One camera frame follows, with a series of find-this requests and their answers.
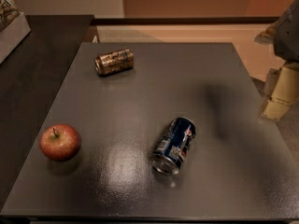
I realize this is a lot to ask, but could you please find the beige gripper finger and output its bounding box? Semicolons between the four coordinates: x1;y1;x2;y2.
261;62;299;120

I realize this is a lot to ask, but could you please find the blue pepsi can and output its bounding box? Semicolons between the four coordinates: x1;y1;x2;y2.
151;117;196;175

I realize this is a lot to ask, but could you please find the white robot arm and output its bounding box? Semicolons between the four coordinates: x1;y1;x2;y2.
261;0;299;120

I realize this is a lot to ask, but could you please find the orange soda can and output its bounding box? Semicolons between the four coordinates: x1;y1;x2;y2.
94;49;135;77

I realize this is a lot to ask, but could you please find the red apple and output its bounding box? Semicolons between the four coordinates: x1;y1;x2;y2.
39;124;80;161

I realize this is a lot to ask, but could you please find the black side counter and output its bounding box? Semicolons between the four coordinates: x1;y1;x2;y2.
0;15;93;210

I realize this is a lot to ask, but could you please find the white snack box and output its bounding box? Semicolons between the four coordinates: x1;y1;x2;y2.
0;0;31;63

